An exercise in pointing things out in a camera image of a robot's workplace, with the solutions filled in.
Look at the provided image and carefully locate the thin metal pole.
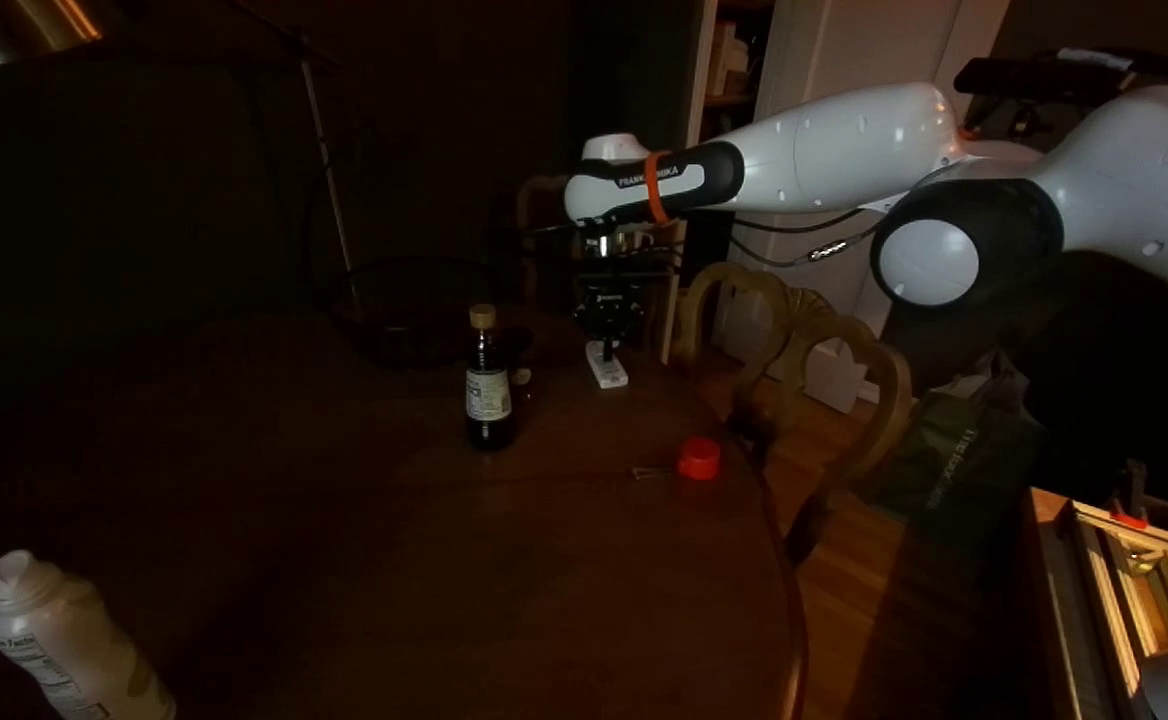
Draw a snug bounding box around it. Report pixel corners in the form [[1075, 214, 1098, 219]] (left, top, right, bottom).
[[292, 47, 365, 318]]

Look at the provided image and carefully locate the small red cap bottle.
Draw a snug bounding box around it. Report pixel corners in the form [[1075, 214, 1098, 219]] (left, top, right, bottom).
[[672, 436, 728, 484]]

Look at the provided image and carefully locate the white remote control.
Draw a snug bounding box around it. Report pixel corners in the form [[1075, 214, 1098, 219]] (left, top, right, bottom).
[[580, 335, 637, 395]]

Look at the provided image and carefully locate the wooden dining chair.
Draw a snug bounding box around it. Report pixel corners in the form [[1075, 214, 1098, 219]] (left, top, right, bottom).
[[670, 260, 919, 573]]

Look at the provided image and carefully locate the white plastic bottle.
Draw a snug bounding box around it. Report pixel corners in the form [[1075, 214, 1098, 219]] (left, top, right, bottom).
[[0, 545, 183, 720]]

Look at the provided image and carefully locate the dark glass bottle with cork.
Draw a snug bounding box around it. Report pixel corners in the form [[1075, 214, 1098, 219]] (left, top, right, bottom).
[[462, 298, 523, 456]]

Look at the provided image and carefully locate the aluminium profile robot stand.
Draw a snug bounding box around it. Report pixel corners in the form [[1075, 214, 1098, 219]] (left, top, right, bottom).
[[1024, 484, 1168, 720]]

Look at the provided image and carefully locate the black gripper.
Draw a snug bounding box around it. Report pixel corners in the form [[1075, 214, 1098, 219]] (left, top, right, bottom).
[[567, 219, 687, 358]]

